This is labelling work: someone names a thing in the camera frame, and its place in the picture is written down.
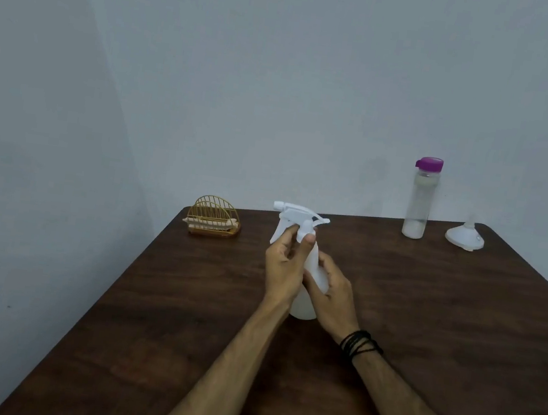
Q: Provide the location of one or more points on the white spray bottle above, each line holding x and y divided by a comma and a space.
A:
307, 298

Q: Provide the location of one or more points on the white plastic funnel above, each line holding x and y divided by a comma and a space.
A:
465, 235

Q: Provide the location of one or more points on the clear water bottle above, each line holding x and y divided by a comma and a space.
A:
420, 203

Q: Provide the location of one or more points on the purple bottle cap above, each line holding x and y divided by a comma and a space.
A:
429, 164

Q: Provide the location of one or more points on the person's right hand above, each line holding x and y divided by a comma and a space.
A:
337, 302

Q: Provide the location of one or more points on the dark wooden table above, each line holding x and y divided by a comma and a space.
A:
435, 359

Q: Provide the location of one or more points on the person's left forearm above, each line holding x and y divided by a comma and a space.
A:
222, 383

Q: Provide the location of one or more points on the person's right forearm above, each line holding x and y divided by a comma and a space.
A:
408, 410

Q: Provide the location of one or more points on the white paper napkins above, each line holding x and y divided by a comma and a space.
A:
212, 223

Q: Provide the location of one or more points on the person's left hand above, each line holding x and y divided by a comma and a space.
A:
283, 271

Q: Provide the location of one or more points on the white trigger sprayer head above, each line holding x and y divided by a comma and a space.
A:
297, 217

